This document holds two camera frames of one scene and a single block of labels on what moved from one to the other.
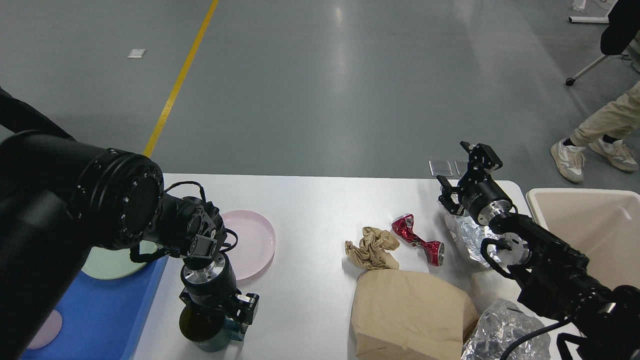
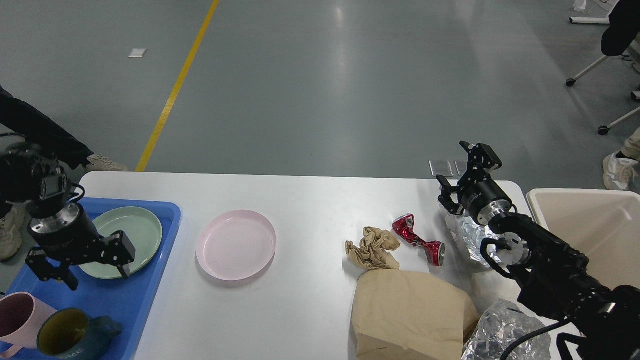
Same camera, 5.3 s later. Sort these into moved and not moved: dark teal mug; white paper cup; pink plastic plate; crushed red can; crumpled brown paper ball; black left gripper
Moved: black left gripper; dark teal mug
Not moved: pink plastic plate; crushed red can; white paper cup; crumpled brown paper ball
